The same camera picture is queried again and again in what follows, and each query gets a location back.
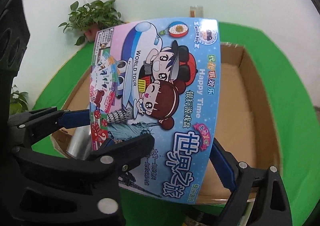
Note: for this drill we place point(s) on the potted green plant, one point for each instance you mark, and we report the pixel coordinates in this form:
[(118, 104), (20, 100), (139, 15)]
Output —
[(90, 18)]

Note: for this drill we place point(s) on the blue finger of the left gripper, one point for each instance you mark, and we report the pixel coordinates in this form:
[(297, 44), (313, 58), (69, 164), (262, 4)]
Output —
[(104, 160), (28, 128)]

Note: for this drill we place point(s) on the brown cardboard box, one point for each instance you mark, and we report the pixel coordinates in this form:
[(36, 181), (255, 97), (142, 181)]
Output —
[(245, 126)]

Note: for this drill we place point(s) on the near green leafy plant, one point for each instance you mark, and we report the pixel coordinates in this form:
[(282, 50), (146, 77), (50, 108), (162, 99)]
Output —
[(18, 101)]

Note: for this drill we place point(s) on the cartoon board game box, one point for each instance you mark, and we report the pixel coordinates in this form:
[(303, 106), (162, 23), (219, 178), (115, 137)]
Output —
[(159, 77)]

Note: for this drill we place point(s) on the small glass jar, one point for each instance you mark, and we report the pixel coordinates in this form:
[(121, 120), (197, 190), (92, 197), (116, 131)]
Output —
[(196, 11)]

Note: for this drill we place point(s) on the green table cloth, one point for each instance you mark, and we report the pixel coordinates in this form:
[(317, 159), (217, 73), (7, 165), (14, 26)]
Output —
[(293, 112)]

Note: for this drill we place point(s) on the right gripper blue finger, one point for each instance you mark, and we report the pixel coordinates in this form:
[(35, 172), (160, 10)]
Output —
[(271, 205)]

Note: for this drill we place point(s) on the silver metal tin can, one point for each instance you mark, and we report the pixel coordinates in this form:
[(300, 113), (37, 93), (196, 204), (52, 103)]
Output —
[(80, 145)]

